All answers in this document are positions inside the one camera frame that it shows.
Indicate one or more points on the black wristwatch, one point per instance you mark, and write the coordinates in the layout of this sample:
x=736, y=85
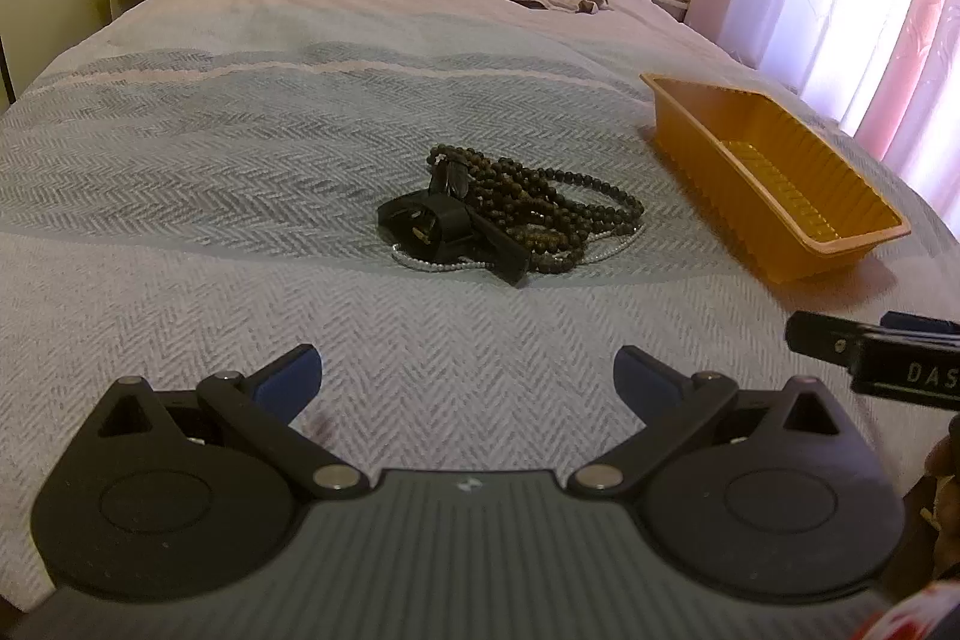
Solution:
x=437, y=230

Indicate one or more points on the grey pink bedspread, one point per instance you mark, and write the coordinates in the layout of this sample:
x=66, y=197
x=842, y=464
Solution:
x=195, y=188

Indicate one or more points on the orange plastic tray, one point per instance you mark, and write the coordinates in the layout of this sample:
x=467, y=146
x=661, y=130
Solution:
x=795, y=204

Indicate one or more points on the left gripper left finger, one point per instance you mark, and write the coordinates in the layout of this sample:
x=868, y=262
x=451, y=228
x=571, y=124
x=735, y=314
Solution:
x=258, y=409

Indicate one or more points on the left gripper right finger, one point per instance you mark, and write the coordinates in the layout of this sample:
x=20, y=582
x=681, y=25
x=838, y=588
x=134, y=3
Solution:
x=679, y=413

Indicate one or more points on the person right hand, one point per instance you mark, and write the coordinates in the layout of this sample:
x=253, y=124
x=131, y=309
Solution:
x=928, y=549

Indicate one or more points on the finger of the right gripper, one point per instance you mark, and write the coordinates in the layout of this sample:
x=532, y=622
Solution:
x=900, y=321
x=833, y=340

